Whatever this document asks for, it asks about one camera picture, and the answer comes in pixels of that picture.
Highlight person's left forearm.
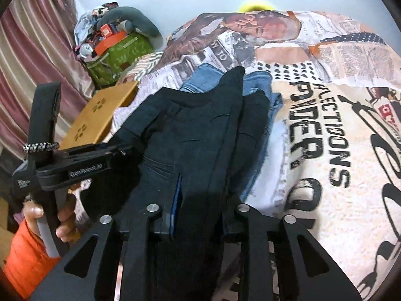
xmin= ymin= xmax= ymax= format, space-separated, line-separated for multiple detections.
xmin=3 ymin=219 xmax=61 ymax=298

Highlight orange box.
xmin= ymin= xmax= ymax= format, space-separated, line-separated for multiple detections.
xmin=94 ymin=22 xmax=127 ymax=55

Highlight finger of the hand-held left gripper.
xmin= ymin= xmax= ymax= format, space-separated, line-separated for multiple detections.
xmin=67 ymin=142 xmax=141 ymax=165

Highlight person's left hand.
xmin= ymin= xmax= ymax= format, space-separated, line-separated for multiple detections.
xmin=23 ymin=194 xmax=77 ymax=243

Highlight yellow pillow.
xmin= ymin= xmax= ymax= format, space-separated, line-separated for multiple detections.
xmin=238 ymin=0 xmax=273 ymax=12

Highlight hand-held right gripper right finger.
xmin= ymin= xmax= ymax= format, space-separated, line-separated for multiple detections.
xmin=221 ymin=194 xmax=362 ymax=301

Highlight grey plush pillow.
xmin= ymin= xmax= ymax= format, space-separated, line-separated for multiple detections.
xmin=97 ymin=6 xmax=163 ymax=49

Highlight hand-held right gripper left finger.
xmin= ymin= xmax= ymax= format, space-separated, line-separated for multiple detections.
xmin=30 ymin=176 xmax=183 ymax=301

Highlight pile of assorted clutter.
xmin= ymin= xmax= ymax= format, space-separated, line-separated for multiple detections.
xmin=73 ymin=3 xmax=120 ymax=60

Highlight brown cardboard box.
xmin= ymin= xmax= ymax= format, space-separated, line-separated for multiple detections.
xmin=59 ymin=81 xmax=140 ymax=151

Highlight green bag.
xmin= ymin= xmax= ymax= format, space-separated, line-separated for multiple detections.
xmin=84 ymin=31 xmax=154 ymax=90

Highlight black pants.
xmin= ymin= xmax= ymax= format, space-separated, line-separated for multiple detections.
xmin=83 ymin=66 xmax=271 ymax=301

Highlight striped pink curtain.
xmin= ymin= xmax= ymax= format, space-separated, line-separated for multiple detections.
xmin=0 ymin=0 xmax=94 ymax=151

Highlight folded blue jeans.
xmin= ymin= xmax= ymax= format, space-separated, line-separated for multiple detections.
xmin=180 ymin=63 xmax=284 ymax=201

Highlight black-white braided cord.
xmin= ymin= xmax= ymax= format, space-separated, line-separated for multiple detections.
xmin=23 ymin=142 xmax=60 ymax=154

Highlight printed blanket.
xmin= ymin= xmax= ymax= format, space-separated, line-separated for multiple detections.
xmin=113 ymin=9 xmax=401 ymax=301

